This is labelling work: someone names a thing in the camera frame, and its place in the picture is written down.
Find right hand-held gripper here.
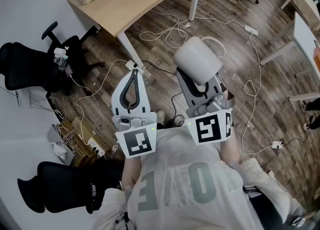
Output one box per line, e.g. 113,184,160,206
175,67,236,146

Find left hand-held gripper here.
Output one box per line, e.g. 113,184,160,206
111,70,158,160

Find white ceramic mug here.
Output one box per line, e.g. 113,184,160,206
173,36,227,86

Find person's left forearm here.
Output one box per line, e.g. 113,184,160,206
120,157,141,192

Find person's right forearm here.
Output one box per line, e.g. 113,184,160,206
219,138,243,165

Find cardboard box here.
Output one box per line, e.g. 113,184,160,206
59,116,106,160

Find grey network switch with cables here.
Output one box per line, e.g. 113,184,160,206
46,123,76,166

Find person's shoe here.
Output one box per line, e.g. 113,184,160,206
155,110,166,126

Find plastic water bottle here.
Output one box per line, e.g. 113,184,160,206
110,143,120,160

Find white power strip black plugs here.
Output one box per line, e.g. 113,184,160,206
88,138,106,157

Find purple phone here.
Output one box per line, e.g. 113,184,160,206
64,63,75,77

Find small clear bottle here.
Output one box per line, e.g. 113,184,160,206
53,56,69,71

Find small white bottle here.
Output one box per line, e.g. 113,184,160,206
53,47,67,59

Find person's grey printed shirt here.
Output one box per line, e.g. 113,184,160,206
93,123,309,230

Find black mesh office chair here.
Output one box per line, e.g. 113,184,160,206
0,21,106,97
16,160,124,215

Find white desk grey legs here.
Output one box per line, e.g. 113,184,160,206
259,11,320,102

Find beige desk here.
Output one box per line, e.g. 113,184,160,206
279,0,320,32

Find black cable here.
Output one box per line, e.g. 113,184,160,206
141,60,186,129

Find white charging cable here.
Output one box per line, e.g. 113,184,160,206
70,59,129,146

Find tangled white cable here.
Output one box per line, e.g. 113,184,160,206
138,9,247,50

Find long white cable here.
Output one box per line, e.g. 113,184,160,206
240,33,274,155

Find black shoulder strap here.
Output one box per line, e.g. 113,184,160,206
241,184,285,230

